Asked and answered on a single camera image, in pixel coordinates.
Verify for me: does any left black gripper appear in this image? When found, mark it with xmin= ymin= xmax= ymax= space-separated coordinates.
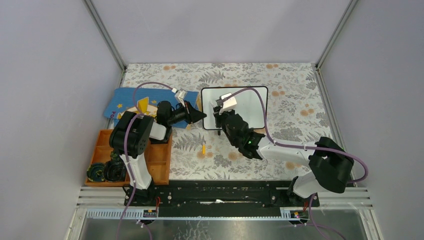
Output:
xmin=166 ymin=99 xmax=206 ymax=126

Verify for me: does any black framed whiteboard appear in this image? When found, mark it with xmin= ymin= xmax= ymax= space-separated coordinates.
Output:
xmin=200 ymin=85 xmax=269 ymax=132

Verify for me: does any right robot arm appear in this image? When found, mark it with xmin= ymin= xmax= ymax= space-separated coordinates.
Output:
xmin=213 ymin=106 xmax=354 ymax=206

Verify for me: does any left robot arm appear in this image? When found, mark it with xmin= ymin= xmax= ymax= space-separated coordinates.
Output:
xmin=109 ymin=100 xmax=207 ymax=206

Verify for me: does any wooden compartment tray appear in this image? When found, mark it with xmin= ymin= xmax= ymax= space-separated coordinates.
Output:
xmin=84 ymin=129 xmax=173 ymax=187

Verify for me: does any blue pikachu cloth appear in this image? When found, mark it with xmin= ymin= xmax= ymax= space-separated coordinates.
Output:
xmin=103 ymin=87 xmax=179 ymax=125

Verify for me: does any floral table mat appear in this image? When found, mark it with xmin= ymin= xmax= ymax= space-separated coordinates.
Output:
xmin=122 ymin=63 xmax=332 ymax=180

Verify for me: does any dark round object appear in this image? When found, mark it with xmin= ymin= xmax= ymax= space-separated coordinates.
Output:
xmin=86 ymin=162 xmax=105 ymax=183

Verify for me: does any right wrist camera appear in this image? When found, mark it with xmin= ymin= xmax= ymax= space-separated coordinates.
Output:
xmin=216 ymin=92 xmax=237 ymax=115

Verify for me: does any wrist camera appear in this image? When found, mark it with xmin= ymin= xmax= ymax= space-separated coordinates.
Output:
xmin=171 ymin=88 xmax=187 ymax=108
xmin=216 ymin=92 xmax=237 ymax=115

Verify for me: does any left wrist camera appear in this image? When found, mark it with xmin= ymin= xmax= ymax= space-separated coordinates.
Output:
xmin=171 ymin=88 xmax=187 ymax=108

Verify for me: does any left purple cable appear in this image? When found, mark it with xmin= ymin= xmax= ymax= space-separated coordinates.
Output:
xmin=114 ymin=81 xmax=180 ymax=240

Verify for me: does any purple cable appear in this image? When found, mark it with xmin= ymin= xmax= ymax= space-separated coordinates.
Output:
xmin=218 ymin=87 xmax=369 ymax=185
xmin=114 ymin=81 xmax=180 ymax=240

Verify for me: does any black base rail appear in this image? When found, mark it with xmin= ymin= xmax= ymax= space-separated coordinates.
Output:
xmin=122 ymin=180 xmax=320 ymax=218

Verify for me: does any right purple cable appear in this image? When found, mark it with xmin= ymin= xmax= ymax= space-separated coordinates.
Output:
xmin=218 ymin=87 xmax=369 ymax=185

